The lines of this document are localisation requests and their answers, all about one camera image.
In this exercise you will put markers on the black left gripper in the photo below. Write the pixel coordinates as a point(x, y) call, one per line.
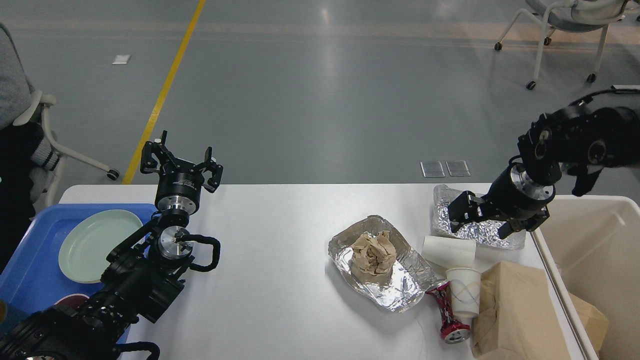
point(179, 182)

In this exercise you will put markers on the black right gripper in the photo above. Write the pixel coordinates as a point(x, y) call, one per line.
point(513, 198)

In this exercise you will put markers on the clear plastic container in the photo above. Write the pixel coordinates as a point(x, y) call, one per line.
point(485, 233)

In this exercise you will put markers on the plain white paper cup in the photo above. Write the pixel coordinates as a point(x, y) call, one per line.
point(449, 252)

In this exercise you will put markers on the aluminium foil tray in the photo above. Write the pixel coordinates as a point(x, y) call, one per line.
point(403, 286)

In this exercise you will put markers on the brown paper bag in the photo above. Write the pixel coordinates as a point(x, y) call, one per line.
point(516, 318)

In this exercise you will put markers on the mint green plate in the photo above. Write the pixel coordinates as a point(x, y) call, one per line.
point(83, 253)

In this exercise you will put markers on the pink mug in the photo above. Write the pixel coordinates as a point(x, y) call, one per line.
point(73, 301)

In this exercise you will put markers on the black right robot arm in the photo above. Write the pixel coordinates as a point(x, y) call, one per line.
point(575, 141)

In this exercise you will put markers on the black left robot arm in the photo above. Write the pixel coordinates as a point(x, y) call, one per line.
point(143, 277)

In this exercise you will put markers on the right floor outlet plate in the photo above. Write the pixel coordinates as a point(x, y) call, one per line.
point(458, 168)

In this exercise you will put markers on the floor outlet plate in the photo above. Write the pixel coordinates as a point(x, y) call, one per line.
point(458, 168)
point(432, 169)

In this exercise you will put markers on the left floor outlet plate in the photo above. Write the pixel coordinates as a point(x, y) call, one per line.
point(432, 169)

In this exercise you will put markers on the beige plastic bin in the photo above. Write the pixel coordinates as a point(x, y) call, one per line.
point(590, 248)

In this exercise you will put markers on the red snack wrapper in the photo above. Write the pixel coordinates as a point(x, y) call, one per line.
point(452, 331)

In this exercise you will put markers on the crumpled brown paper ball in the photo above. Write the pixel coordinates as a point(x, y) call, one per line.
point(374, 254)

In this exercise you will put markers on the white office chair left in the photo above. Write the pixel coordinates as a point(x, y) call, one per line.
point(50, 135)

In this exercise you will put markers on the seated person in grey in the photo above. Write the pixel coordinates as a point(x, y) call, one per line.
point(26, 155)

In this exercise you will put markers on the white bar on floor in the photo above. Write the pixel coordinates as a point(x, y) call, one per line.
point(625, 89)

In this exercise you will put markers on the blue plastic tray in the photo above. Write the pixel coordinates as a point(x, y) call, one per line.
point(33, 281)

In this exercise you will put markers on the grey office chair right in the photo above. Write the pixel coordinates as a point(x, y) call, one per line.
point(569, 16)

